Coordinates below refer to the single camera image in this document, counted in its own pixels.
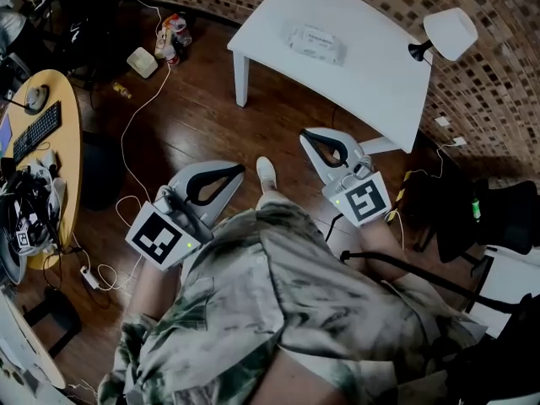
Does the thick black cable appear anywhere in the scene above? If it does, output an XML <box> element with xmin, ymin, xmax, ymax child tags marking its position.
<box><xmin>339</xmin><ymin>249</ymin><xmax>524</xmax><ymax>316</ymax></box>

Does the person's right forearm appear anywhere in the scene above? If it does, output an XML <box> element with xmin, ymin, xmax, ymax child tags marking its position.
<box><xmin>356</xmin><ymin>215</ymin><xmax>413</xmax><ymax>284</ymax></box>

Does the white shade table lamp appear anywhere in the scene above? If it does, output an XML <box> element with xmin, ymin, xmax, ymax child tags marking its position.
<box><xmin>408</xmin><ymin>7</ymin><xmax>479</xmax><ymax>62</ymax></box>

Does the blue notebook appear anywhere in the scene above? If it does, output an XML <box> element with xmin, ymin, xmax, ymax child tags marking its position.
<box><xmin>0</xmin><ymin>114</ymin><xmax>13</xmax><ymax>158</ymax></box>

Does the plastic bag of snacks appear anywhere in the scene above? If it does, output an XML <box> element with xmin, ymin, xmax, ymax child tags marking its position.
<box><xmin>154</xmin><ymin>13</ymin><xmax>193</xmax><ymax>65</ymax></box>

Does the white power strip cable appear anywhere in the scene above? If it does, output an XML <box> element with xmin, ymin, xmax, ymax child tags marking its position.
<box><xmin>386</xmin><ymin>141</ymin><xmax>459</xmax><ymax>251</ymax></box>

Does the tangle of black cables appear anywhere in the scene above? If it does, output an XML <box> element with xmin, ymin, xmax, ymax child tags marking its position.
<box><xmin>0</xmin><ymin>158</ymin><xmax>68</xmax><ymax>257</ymax></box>

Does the person's bare leg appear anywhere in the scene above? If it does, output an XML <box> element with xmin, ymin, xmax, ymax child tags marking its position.
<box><xmin>252</xmin><ymin>348</ymin><xmax>368</xmax><ymax>405</ymax></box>

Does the white shoe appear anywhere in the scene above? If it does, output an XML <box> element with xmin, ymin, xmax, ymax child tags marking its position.
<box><xmin>256</xmin><ymin>156</ymin><xmax>278</xmax><ymax>196</ymax></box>

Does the round yellow table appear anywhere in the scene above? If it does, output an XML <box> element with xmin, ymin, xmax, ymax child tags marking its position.
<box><xmin>0</xmin><ymin>68</ymin><xmax>84</xmax><ymax>272</ymax></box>

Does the yellow black striped floor strip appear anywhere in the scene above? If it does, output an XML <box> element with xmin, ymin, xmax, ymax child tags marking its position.
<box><xmin>386</xmin><ymin>170</ymin><xmax>413</xmax><ymax>223</ymax></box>

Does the small white floor power strip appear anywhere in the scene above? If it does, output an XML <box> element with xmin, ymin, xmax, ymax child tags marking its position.
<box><xmin>79</xmin><ymin>266</ymin><xmax>100</xmax><ymax>289</ymax></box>

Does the white wet wipe pack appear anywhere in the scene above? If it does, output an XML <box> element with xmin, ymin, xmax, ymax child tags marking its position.
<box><xmin>288</xmin><ymin>24</ymin><xmax>348</xmax><ymax>62</ymax></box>

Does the white desk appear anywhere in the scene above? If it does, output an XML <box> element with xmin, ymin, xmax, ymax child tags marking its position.
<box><xmin>0</xmin><ymin>287</ymin><xmax>68</xmax><ymax>405</ymax></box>

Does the black round pedestal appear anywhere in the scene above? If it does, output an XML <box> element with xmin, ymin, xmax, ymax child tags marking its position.
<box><xmin>79</xmin><ymin>132</ymin><xmax>127</xmax><ymax>213</ymax></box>

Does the long white floor cable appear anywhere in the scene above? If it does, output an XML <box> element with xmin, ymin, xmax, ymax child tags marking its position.
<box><xmin>79</xmin><ymin>0</ymin><xmax>172</xmax><ymax>291</ymax></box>

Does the grey oval shell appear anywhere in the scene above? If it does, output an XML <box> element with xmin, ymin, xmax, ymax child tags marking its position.
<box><xmin>0</xmin><ymin>225</ymin><xmax>29</xmax><ymax>286</ymax></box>

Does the cream plastic box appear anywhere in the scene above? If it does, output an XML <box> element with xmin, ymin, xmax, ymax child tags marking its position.
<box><xmin>126</xmin><ymin>46</ymin><xmax>159</xmax><ymax>79</ymax></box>

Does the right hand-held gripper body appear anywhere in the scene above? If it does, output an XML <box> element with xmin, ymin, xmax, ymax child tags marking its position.
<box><xmin>322</xmin><ymin>157</ymin><xmax>392</xmax><ymax>227</ymax></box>

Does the black stand foot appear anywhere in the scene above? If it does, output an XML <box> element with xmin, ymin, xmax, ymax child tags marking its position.
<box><xmin>23</xmin><ymin>288</ymin><xmax>84</xmax><ymax>359</ymax></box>

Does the black office chair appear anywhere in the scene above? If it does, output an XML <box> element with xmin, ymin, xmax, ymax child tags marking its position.
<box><xmin>415</xmin><ymin>175</ymin><xmax>540</xmax><ymax>265</ymax></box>

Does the black keyboard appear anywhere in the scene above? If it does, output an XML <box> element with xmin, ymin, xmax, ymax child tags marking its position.
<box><xmin>12</xmin><ymin>100</ymin><xmax>63</xmax><ymax>165</ymax></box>

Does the person's left forearm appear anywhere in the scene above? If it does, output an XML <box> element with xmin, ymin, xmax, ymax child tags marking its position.
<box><xmin>126</xmin><ymin>255</ymin><xmax>186</xmax><ymax>324</ymax></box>

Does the grey round base stand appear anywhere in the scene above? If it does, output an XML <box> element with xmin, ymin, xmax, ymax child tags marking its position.
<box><xmin>0</xmin><ymin>84</ymin><xmax>51</xmax><ymax>116</ymax></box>

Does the black swivel chair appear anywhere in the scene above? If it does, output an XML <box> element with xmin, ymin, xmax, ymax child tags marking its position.
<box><xmin>40</xmin><ymin>0</ymin><xmax>123</xmax><ymax>90</ymax></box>

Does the white rectangular table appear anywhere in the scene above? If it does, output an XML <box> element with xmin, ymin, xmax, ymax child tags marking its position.
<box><xmin>226</xmin><ymin>0</ymin><xmax>434</xmax><ymax>154</ymax></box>

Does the camouflage patterned clothing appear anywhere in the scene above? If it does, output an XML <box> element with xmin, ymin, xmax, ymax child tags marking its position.
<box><xmin>97</xmin><ymin>192</ymin><xmax>490</xmax><ymax>405</ymax></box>

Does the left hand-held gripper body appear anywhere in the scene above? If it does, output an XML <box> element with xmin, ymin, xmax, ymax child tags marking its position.
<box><xmin>125</xmin><ymin>185</ymin><xmax>215</xmax><ymax>273</ymax></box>

